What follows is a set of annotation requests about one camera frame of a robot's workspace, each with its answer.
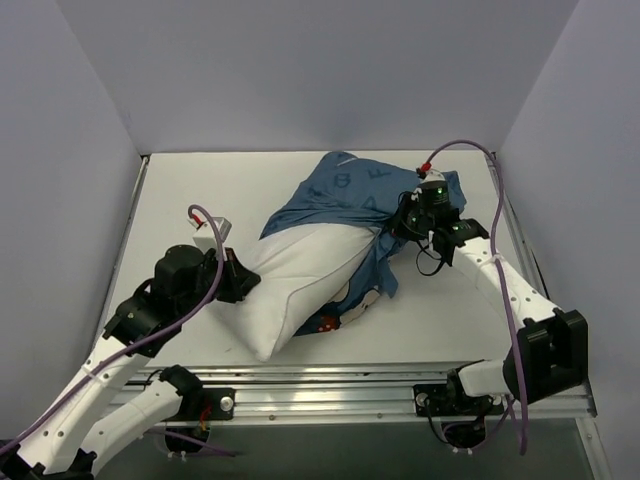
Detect aluminium right side rail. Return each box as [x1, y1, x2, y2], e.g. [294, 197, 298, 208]
[476, 151, 556, 323]

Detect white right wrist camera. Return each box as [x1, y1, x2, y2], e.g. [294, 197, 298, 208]
[416, 162, 446, 187]

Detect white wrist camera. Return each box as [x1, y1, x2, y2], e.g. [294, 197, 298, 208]
[416, 162, 446, 187]
[189, 214, 232, 253]

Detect aluminium front rail frame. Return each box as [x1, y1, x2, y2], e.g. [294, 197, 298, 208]
[99, 364, 599, 426]

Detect blue cartoon print pillowcase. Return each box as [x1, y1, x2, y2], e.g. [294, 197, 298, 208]
[258, 151, 469, 339]

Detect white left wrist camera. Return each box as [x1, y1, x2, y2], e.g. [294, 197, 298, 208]
[189, 214, 232, 253]

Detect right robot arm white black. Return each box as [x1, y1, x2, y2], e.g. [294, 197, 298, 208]
[389, 180, 588, 413]

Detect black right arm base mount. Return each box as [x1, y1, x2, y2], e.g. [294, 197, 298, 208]
[412, 384, 465, 417]

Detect aluminium left side rail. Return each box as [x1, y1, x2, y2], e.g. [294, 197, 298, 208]
[88, 154, 151, 352]

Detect white pillow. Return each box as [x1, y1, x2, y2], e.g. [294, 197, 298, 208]
[211, 223, 376, 362]

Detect aluminium rail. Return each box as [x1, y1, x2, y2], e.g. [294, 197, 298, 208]
[476, 151, 556, 323]
[88, 154, 151, 352]

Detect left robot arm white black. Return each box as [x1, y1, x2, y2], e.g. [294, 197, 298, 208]
[1, 245, 261, 479]

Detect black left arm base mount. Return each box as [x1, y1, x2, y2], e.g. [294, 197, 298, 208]
[196, 387, 236, 422]

